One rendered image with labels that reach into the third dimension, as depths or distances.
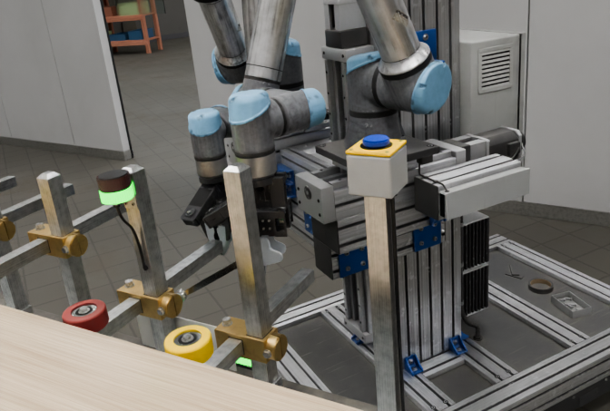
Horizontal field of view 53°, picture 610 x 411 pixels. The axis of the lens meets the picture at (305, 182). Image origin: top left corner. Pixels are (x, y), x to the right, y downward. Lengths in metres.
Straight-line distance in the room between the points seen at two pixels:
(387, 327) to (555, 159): 2.62
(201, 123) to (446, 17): 0.75
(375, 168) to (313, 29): 3.08
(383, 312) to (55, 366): 0.54
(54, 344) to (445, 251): 1.21
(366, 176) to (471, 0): 2.66
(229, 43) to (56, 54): 4.12
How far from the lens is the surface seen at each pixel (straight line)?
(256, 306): 1.13
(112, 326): 1.28
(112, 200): 1.16
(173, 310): 1.30
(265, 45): 1.23
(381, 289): 0.98
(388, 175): 0.87
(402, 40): 1.28
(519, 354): 2.18
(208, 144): 1.41
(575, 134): 3.48
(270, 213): 1.12
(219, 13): 1.67
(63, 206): 1.42
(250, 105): 1.06
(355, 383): 2.04
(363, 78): 1.41
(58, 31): 5.70
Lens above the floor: 1.49
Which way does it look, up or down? 20 degrees down
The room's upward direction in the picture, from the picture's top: 6 degrees counter-clockwise
